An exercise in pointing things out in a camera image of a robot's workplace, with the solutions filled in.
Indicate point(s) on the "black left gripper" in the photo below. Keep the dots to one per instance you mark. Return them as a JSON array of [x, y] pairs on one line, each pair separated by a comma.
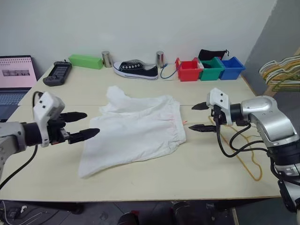
[[58, 137]]

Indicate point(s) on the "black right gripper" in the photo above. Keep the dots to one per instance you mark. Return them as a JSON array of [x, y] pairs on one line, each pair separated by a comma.
[[216, 113]]

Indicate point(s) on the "white shorts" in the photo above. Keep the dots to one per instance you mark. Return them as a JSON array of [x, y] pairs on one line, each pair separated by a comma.
[[131, 131]]

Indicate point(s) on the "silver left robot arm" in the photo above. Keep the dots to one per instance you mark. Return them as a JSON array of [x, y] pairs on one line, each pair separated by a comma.
[[9, 140]]

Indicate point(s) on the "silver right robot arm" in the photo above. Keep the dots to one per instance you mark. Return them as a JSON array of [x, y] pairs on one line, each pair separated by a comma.
[[269, 117]]

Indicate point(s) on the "green plastic bin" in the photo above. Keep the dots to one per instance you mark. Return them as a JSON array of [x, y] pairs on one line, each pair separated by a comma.
[[211, 73]]

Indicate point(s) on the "red plastic bin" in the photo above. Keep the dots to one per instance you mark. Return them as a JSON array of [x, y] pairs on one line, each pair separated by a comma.
[[188, 73]]

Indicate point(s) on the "blue plastic bin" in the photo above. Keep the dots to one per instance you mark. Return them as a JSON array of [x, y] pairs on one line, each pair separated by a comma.
[[230, 71]]

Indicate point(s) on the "black handheld controller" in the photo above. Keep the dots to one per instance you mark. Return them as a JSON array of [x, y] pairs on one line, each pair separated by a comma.
[[57, 72]]

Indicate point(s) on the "green rectangular box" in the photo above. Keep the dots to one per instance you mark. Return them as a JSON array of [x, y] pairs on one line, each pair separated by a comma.
[[85, 61]]

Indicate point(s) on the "silver metal cylinder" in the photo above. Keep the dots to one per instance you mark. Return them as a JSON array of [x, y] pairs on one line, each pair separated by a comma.
[[160, 59], [106, 59]]

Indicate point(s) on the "black and white sneaker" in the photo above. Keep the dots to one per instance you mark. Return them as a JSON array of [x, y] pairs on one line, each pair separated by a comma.
[[138, 71]]

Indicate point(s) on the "open laptop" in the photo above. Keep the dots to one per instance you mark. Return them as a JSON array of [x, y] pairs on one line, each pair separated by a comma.
[[16, 70]]

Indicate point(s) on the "black rounded shape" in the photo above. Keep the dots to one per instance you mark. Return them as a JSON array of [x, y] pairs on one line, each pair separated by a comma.
[[181, 213]]

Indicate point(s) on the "small white floor object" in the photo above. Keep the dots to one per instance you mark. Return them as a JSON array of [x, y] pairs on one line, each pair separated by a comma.
[[23, 208]]

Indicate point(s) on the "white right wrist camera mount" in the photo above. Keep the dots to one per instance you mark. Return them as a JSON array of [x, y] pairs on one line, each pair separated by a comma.
[[220, 98]]

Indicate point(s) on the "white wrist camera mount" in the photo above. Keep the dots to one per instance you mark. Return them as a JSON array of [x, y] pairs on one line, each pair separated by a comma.
[[220, 98], [47, 105]]

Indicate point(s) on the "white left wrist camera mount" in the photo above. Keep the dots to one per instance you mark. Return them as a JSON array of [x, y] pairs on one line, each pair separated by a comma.
[[47, 105]]

